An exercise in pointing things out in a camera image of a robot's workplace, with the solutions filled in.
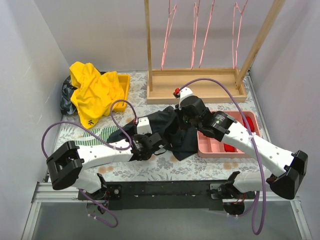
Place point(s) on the green white striped cloth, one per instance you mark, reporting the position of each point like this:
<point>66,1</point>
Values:
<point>103,133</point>

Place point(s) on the aluminium frame rail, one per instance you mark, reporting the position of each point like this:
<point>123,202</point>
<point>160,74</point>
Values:
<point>59,215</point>

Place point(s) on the red folded cloth right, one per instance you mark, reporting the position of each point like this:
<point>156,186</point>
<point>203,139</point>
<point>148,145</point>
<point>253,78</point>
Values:
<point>249,124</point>

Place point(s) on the red folded cloth middle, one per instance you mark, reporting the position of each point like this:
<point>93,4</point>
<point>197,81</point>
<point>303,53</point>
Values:
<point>229,148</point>

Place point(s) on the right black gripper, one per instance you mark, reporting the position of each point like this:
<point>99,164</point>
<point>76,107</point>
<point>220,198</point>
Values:
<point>182,110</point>

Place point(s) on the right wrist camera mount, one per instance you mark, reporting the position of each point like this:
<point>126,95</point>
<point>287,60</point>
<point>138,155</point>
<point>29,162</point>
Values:
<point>182,94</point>

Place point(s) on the pink hanger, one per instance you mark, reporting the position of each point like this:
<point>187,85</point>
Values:
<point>170,20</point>
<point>206,33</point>
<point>196,7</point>
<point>237,10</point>

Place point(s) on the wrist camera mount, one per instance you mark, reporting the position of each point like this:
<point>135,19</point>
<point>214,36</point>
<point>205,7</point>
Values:
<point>142,126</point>
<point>182,94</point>

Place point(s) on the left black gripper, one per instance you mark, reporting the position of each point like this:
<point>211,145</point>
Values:
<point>155,139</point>

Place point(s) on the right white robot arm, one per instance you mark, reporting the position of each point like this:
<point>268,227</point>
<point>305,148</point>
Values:
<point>285,170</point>

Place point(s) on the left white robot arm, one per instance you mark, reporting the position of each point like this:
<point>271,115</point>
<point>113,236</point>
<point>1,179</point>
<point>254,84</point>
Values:
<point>69,165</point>

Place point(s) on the dark navy shorts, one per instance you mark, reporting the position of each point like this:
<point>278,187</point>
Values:
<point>181,142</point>

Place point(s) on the dark patterned garment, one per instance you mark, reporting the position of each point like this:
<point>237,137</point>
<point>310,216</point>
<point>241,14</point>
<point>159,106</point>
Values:
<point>66,106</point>

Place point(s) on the yellow shirt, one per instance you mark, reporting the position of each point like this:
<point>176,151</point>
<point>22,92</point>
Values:
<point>95,92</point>

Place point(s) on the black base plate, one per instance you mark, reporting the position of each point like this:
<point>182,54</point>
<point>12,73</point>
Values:
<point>183,194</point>

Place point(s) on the wooden hanger rack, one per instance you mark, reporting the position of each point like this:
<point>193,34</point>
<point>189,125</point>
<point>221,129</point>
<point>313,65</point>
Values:
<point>213,85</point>

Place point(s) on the red folded cloth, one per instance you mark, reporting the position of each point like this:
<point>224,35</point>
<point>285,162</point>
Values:
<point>249,124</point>
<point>229,148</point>

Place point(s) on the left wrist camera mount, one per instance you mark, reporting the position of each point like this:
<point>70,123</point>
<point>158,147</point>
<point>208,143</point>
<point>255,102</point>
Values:
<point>142,126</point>

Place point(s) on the pink divided tray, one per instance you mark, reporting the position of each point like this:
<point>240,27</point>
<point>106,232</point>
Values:
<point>211,148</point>

